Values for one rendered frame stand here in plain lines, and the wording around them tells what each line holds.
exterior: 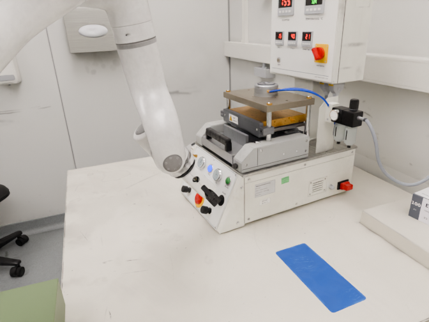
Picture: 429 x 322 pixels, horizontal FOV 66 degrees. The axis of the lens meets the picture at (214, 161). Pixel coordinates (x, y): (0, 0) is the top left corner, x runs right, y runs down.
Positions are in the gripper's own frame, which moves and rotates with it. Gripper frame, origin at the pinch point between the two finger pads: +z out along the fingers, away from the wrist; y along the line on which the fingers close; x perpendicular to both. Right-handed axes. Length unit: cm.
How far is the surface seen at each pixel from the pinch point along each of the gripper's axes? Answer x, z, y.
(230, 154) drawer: -12.8, -5.7, 2.1
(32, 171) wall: 71, -1, 160
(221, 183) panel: -5.2, 0.3, 2.9
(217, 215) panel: 2.7, 4.9, -1.0
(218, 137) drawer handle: -14.9, -8.7, 9.4
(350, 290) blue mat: -7.2, 16.8, -39.6
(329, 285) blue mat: -4.8, 15.1, -36.1
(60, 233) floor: 91, 40, 148
